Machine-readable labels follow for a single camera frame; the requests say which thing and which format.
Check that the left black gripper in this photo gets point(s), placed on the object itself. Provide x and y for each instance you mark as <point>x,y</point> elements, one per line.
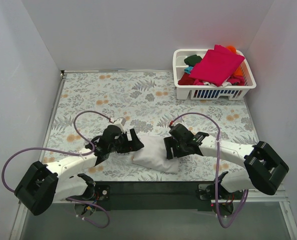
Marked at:
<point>129,142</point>

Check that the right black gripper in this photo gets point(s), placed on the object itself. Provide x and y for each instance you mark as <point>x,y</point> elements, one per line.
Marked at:
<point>174,145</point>

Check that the white t shirt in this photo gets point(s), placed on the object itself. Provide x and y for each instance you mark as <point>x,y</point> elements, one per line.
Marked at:
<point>154,155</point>

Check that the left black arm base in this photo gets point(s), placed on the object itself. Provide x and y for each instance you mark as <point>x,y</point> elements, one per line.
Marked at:
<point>97,193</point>

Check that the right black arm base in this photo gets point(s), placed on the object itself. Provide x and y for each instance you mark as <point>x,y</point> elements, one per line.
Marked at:
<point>226,200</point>

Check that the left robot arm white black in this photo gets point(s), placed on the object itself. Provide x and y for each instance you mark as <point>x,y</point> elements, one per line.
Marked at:
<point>43,184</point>

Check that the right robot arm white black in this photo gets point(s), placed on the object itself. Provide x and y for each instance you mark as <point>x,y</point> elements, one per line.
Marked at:
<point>263,169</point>

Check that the white plastic basket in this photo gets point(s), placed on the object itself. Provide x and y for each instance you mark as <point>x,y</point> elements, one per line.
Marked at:
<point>207,92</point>

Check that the floral patterned table mat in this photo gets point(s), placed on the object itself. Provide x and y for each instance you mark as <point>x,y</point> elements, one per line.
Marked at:
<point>147,101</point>

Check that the dark red t shirt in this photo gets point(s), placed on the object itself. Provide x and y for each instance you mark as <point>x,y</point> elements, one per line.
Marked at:
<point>186,80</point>

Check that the teal t shirt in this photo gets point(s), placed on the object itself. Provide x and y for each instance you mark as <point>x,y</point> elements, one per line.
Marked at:
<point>188,70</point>

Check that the dark green t shirt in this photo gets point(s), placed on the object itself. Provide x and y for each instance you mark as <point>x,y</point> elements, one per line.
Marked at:
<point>192,60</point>

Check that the magenta folded t shirt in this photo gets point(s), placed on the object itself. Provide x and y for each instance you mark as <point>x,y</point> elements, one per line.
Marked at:
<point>217,65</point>

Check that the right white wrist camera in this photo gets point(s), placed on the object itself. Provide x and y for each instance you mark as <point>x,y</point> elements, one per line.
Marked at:
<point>174,124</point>

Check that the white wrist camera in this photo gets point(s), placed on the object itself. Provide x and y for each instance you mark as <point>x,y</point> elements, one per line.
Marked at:
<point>119,122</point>
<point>174,124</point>

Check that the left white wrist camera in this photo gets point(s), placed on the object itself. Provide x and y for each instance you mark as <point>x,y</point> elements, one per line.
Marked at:
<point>119,122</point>

